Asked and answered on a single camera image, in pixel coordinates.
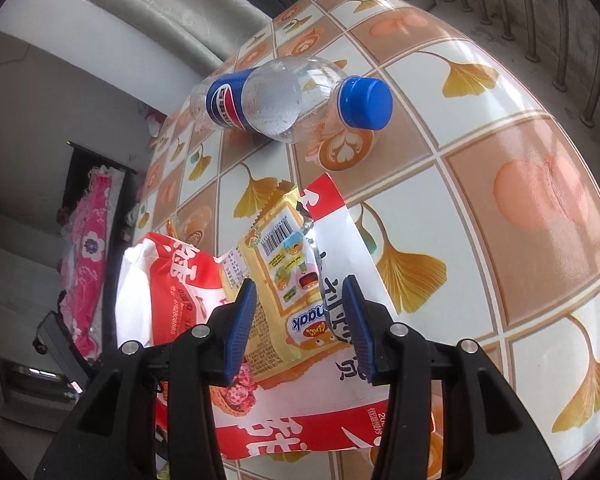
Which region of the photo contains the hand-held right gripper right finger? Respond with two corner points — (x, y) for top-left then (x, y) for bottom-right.
(341, 275), (561, 480)

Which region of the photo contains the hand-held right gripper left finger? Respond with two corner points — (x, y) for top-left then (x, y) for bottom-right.
(34, 279), (258, 480)

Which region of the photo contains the yellow snack packet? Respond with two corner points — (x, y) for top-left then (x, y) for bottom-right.
(219, 182), (361, 390)

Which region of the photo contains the red and white snack bag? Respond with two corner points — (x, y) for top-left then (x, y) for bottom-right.
(116, 172), (436, 463)

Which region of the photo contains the pink floral blanket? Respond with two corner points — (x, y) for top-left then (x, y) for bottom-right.
(57, 167), (126, 361)

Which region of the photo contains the dark furniture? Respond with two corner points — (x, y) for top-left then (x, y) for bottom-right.
(32, 310), (88, 391)

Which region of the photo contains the clear bottle with blue cap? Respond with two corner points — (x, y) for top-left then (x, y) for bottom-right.
(189, 57), (395, 143)

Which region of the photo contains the tile patterned tablecloth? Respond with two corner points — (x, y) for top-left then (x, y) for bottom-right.
(135, 0), (600, 480)

